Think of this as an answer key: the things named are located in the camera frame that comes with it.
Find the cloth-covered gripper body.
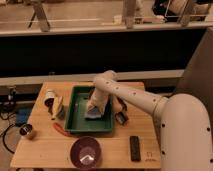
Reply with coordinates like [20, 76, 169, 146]
[86, 88, 109, 113]

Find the blue sponge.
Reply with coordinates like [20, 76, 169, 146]
[85, 107, 102, 119]

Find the green plastic tray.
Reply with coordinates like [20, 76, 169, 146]
[64, 86, 114, 134]

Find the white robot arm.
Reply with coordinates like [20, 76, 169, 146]
[87, 70, 213, 171]

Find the small black box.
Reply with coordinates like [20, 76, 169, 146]
[115, 112, 128, 125]

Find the white can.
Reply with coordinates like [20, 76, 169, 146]
[44, 89, 56, 107]

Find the red chili pepper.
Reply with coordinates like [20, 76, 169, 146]
[53, 123, 71, 137]

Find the purple bowl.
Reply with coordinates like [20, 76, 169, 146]
[70, 136, 102, 171]

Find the black remote control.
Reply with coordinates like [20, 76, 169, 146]
[130, 136, 141, 162]

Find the metal cup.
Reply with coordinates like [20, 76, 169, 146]
[19, 124, 36, 140]

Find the blue object beside table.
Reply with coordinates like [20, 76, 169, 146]
[15, 108, 32, 126]

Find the black cable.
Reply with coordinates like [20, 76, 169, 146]
[1, 113, 21, 154]

